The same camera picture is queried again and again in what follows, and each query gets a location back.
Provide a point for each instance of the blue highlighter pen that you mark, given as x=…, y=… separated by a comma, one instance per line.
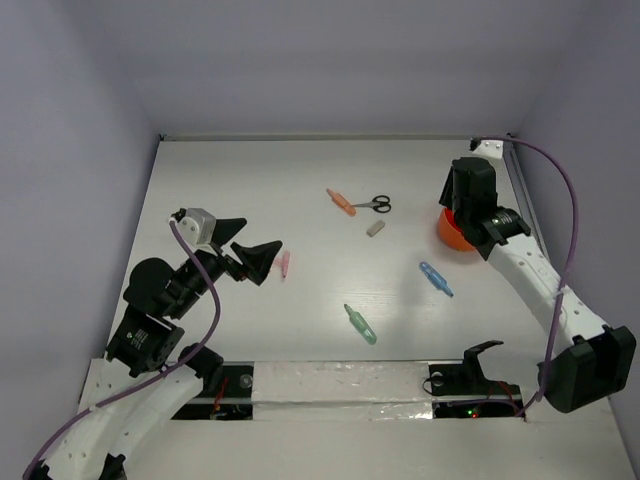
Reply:
x=435, y=278

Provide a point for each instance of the black handled scissors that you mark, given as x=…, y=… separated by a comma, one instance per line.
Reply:
x=380, y=204

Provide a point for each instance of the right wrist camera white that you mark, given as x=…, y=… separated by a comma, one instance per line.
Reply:
x=487, y=149

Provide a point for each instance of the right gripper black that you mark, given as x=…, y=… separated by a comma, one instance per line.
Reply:
x=448, y=196

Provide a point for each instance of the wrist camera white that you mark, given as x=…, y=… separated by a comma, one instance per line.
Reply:
x=487, y=149
x=195, y=225

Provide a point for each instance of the green highlighter pen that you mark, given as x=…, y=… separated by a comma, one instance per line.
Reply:
x=360, y=325

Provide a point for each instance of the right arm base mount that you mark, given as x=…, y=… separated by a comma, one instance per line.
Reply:
x=460, y=390

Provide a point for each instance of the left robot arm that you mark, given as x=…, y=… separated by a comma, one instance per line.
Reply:
x=157, y=359

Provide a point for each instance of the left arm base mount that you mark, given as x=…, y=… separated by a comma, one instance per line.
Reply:
x=229, y=400

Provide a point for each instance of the grey eraser block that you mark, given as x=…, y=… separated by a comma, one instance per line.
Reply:
x=375, y=228

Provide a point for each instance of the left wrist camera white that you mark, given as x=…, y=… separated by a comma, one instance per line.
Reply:
x=195, y=225

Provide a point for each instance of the silver taped front panel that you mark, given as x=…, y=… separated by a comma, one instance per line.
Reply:
x=364, y=391

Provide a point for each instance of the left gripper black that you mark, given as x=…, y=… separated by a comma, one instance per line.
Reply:
x=257, y=260

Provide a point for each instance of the aluminium rail right edge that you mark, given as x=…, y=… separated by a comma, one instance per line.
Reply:
x=537, y=240

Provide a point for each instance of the orange round organizer container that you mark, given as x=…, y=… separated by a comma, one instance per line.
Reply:
x=450, y=234

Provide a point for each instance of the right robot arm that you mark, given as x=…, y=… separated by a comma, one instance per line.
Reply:
x=585, y=359

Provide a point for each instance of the pink highlighter pen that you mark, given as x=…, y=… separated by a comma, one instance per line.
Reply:
x=282, y=264

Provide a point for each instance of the orange highlighter pen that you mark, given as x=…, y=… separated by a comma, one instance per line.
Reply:
x=341, y=202

